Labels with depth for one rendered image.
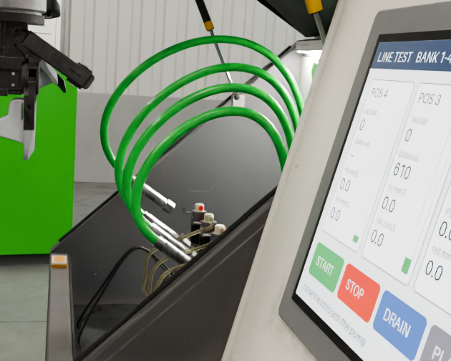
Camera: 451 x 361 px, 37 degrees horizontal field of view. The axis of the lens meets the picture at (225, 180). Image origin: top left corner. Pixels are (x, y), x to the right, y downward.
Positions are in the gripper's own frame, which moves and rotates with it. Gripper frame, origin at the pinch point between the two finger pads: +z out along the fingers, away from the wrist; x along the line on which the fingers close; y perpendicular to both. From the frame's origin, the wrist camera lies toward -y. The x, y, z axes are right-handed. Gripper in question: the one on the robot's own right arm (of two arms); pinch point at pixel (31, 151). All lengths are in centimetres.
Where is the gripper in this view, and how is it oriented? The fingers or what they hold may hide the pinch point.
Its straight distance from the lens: 105.8
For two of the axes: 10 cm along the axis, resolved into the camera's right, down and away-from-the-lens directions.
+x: 2.4, 1.8, -9.6
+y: -9.7, -0.3, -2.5
